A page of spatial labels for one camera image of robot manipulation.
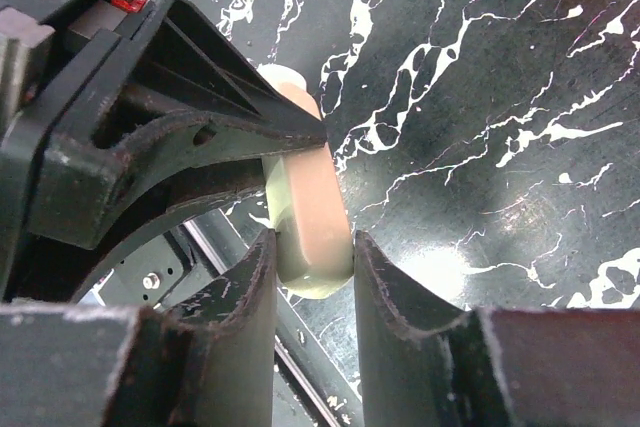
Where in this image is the beige stapler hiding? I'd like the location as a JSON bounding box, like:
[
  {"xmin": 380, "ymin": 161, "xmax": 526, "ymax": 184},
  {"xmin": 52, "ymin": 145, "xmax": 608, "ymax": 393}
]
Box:
[{"xmin": 255, "ymin": 62, "xmax": 356, "ymax": 299}]

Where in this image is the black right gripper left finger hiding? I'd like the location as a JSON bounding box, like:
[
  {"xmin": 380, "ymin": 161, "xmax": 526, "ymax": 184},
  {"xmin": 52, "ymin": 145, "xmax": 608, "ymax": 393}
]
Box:
[{"xmin": 1, "ymin": 229, "xmax": 276, "ymax": 426}]

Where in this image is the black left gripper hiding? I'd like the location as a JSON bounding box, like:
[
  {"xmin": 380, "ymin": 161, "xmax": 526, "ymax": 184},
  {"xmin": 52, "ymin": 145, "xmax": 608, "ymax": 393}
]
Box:
[{"xmin": 1, "ymin": 0, "xmax": 327, "ymax": 302}]

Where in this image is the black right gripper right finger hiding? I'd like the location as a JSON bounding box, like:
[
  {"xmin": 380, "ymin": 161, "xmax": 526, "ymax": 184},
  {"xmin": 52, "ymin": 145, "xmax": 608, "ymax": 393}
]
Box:
[{"xmin": 354, "ymin": 232, "xmax": 639, "ymax": 426}]

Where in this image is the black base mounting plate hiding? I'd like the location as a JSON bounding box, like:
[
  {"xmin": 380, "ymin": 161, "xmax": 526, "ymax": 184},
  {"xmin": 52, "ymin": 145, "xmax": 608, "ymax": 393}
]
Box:
[{"xmin": 79, "ymin": 212, "xmax": 234, "ymax": 310}]

